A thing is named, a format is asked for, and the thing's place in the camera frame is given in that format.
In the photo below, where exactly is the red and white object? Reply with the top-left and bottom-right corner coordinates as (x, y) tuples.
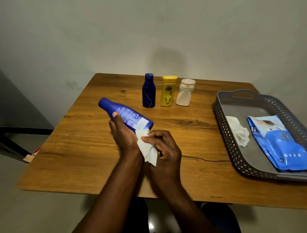
(23, 146), (43, 163)

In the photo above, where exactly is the person's right leg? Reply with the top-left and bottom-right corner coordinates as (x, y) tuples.
(201, 203), (241, 233)

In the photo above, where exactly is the person's leg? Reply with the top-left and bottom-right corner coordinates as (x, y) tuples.
(201, 203), (241, 233)
(123, 199), (150, 233)

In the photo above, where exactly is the white wet wipe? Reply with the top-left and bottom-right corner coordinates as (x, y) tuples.
(135, 129), (158, 167)

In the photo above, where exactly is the grey perforated plastic tray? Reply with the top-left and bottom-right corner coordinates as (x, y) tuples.
(213, 89), (307, 181)

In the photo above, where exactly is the person's left leg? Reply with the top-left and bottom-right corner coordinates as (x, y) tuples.
(123, 199), (150, 233)

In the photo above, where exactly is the person's right hand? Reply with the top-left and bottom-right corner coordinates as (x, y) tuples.
(141, 130), (183, 183)

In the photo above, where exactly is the white plastic bottle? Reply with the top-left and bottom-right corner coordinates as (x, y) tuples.
(176, 79), (196, 106)

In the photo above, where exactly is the black metal frame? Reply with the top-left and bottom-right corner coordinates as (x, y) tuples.
(0, 126), (55, 157)

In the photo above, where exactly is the person's right forearm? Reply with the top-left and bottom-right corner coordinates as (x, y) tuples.
(147, 177), (217, 233)

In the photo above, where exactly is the large blue lotion bottle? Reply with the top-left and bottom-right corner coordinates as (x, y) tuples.
(98, 97), (154, 133)

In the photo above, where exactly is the blue wet wipes packet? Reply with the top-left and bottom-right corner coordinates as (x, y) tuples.
(248, 115), (307, 172)

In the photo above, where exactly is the person's left forearm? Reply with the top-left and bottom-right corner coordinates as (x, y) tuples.
(71, 154), (145, 233)

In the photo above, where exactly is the person's left hand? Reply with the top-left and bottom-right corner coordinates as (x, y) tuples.
(109, 112), (144, 159)

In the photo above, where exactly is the yellow lotion bottle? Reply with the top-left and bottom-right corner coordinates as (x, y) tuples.
(160, 76), (178, 107)

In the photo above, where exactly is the small dark blue bottle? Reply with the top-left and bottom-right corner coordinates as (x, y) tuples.
(142, 73), (156, 108)

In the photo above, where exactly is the crumpled white wipe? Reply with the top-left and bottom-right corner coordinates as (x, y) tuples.
(226, 116), (250, 148)

